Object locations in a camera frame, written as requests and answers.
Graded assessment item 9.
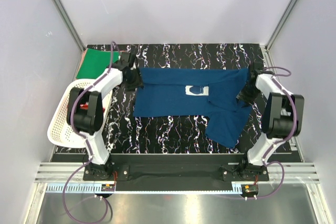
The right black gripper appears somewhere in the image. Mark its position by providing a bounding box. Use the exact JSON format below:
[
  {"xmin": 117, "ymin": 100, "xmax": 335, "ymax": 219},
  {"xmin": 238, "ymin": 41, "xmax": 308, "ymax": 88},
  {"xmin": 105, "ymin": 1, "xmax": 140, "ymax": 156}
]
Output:
[{"xmin": 235, "ymin": 83, "xmax": 261, "ymax": 108}]

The blue t shirt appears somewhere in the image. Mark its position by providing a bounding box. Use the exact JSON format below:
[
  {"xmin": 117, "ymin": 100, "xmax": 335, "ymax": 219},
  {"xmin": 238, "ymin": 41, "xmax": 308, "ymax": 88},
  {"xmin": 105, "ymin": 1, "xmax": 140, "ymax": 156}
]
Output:
[{"xmin": 133, "ymin": 68, "xmax": 251, "ymax": 148}]

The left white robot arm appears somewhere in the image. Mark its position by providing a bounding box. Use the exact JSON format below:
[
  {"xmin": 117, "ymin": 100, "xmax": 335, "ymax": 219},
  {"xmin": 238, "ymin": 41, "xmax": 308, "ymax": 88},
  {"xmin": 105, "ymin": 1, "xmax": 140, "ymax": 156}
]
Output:
[{"xmin": 67, "ymin": 52, "xmax": 143, "ymax": 180}]

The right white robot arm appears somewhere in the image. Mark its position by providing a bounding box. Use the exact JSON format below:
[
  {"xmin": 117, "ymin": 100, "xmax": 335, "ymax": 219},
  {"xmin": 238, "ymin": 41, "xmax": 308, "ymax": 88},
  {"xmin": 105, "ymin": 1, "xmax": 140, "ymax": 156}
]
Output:
[{"xmin": 236, "ymin": 63, "xmax": 305, "ymax": 180}]

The folded green t shirt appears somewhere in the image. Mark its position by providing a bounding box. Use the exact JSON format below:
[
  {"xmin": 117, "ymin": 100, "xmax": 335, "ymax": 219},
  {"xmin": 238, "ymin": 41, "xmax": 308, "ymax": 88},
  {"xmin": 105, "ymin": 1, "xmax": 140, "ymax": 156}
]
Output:
[{"xmin": 75, "ymin": 48, "xmax": 111, "ymax": 79}]

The folded pink t shirt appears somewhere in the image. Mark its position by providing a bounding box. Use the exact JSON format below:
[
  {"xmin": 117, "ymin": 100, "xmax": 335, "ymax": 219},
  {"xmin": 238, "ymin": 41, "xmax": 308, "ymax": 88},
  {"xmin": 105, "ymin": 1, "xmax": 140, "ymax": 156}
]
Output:
[{"xmin": 79, "ymin": 49, "xmax": 87, "ymax": 66}]

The red and white t shirt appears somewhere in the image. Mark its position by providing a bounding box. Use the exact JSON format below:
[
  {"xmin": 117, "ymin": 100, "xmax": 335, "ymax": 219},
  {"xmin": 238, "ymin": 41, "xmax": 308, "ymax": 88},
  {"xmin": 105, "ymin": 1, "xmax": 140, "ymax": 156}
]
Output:
[{"xmin": 80, "ymin": 103, "xmax": 105, "ymax": 112}]

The white plastic laundry basket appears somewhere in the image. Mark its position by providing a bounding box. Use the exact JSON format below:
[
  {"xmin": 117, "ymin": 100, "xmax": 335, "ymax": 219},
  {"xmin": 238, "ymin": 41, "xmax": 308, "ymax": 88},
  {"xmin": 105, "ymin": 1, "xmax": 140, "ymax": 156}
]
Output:
[{"xmin": 47, "ymin": 78, "xmax": 113, "ymax": 149}]

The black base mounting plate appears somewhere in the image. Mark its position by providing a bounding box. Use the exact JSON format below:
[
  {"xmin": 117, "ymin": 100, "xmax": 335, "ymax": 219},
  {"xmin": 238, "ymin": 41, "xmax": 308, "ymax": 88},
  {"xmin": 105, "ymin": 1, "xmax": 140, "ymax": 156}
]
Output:
[{"xmin": 83, "ymin": 154, "xmax": 269, "ymax": 182}]

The right small electronics board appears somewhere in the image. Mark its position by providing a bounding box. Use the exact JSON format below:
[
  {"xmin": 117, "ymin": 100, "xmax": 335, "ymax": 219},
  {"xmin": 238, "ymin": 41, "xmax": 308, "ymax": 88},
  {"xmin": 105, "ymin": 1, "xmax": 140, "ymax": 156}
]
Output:
[{"xmin": 242, "ymin": 184, "xmax": 259, "ymax": 194}]

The small electronics board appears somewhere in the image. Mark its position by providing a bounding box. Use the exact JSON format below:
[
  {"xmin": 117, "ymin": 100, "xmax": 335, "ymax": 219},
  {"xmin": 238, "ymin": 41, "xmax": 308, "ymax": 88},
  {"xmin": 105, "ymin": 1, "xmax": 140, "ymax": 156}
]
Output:
[
  {"xmin": 242, "ymin": 184, "xmax": 259, "ymax": 194},
  {"xmin": 101, "ymin": 184, "xmax": 116, "ymax": 192}
]

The left small electronics board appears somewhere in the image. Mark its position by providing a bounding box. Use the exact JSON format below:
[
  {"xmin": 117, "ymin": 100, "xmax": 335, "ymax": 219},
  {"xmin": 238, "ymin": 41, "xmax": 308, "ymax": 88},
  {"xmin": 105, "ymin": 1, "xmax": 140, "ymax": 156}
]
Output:
[{"xmin": 101, "ymin": 184, "xmax": 116, "ymax": 192}]

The left aluminium frame post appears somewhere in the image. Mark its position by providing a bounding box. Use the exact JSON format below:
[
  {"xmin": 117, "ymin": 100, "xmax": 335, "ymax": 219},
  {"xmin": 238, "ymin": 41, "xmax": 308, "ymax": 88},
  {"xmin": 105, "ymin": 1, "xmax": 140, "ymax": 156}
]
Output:
[{"xmin": 52, "ymin": 0, "xmax": 86, "ymax": 52}]

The aluminium frame post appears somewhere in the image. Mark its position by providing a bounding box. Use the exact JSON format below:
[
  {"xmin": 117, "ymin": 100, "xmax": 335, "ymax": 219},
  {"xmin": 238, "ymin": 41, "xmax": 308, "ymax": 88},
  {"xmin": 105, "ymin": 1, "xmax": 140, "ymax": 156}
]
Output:
[
  {"xmin": 265, "ymin": 0, "xmax": 299, "ymax": 51},
  {"xmin": 52, "ymin": 0, "xmax": 86, "ymax": 52}
]

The white slotted cable duct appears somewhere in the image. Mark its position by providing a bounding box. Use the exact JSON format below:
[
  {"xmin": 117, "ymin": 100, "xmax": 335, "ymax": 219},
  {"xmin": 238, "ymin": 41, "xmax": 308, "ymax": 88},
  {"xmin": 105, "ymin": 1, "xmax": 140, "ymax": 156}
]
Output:
[{"xmin": 46, "ymin": 183, "xmax": 243, "ymax": 195}]

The right aluminium frame post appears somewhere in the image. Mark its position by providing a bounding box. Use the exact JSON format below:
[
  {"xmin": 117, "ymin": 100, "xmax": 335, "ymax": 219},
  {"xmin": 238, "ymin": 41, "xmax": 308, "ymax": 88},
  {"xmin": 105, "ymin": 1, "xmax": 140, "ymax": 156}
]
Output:
[{"xmin": 265, "ymin": 0, "xmax": 299, "ymax": 51}]

